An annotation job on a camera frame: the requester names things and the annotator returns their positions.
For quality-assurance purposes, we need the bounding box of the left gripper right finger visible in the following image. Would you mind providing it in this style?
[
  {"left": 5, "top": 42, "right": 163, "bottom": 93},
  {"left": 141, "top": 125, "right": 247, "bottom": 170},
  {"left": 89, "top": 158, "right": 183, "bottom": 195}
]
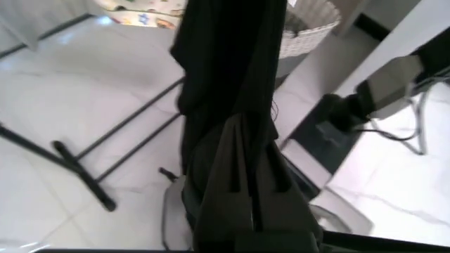
[{"left": 245, "top": 114, "right": 321, "bottom": 252}]

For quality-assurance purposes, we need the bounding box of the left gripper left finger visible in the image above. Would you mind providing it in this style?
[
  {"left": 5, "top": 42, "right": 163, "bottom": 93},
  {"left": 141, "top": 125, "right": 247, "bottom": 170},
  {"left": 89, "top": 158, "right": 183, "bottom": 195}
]
[{"left": 193, "top": 112, "right": 254, "bottom": 252}]

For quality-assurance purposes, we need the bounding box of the black garment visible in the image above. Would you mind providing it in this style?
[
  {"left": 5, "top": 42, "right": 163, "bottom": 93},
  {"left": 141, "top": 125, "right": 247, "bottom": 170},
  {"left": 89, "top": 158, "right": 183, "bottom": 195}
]
[{"left": 169, "top": 0, "right": 289, "bottom": 252}]

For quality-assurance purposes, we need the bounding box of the cream printed garment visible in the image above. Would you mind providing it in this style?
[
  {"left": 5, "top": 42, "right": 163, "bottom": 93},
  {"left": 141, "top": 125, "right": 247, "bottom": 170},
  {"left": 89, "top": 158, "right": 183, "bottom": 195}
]
[{"left": 93, "top": 0, "right": 187, "bottom": 31}]

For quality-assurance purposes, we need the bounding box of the black clothes rack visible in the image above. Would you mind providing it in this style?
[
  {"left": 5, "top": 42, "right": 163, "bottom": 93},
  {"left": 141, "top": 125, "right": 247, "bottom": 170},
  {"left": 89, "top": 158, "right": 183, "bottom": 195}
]
[{"left": 0, "top": 77, "right": 186, "bottom": 212}]

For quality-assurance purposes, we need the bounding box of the white laundry basket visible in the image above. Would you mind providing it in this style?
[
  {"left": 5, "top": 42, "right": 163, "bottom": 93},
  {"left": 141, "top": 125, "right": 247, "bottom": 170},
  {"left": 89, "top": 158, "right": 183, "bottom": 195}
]
[{"left": 276, "top": 0, "right": 342, "bottom": 80}]

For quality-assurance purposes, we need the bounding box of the white curtain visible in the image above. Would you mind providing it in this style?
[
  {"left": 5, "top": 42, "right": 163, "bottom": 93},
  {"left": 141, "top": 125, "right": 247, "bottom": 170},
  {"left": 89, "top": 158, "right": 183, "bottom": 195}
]
[{"left": 0, "top": 0, "right": 92, "bottom": 50}]

